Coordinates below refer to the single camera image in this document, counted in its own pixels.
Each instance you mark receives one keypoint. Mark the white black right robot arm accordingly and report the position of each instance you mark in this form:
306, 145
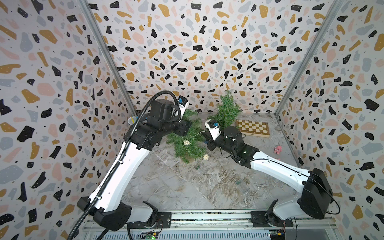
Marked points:
314, 193

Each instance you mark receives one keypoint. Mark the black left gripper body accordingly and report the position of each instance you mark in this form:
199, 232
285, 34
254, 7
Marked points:
181, 128

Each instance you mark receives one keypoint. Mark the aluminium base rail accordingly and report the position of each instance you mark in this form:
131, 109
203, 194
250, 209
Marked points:
226, 225

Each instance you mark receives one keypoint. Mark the blue toy microphone on stand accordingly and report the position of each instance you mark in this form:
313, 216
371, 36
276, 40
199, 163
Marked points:
133, 120

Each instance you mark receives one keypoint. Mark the green left christmas tree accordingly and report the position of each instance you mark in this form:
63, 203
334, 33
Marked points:
191, 147

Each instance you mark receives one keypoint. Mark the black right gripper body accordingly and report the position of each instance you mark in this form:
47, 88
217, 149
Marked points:
222, 144

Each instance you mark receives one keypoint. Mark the green christmas tree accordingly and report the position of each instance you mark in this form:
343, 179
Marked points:
227, 111
191, 147

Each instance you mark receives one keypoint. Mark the metal left corner post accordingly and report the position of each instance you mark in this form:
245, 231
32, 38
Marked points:
86, 10

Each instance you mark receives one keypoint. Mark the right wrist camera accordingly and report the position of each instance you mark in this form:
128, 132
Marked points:
213, 127

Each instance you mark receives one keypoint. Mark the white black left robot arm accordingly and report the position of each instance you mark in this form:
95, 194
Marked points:
105, 204

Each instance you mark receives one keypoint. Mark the wooden chess board box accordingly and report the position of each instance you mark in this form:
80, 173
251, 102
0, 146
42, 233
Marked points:
253, 128

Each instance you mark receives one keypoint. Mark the metal right corner post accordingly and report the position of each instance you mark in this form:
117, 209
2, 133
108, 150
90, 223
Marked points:
331, 14

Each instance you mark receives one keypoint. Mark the green right christmas tree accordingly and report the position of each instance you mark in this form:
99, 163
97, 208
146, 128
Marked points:
227, 111

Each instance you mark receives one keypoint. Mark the clear battery box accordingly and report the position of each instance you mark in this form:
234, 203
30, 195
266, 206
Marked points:
238, 182

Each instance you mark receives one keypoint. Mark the pink pig toy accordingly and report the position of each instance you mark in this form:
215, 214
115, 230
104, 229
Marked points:
278, 150

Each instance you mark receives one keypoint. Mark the metal corner post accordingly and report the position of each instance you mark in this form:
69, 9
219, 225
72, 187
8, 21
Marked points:
86, 10
331, 14

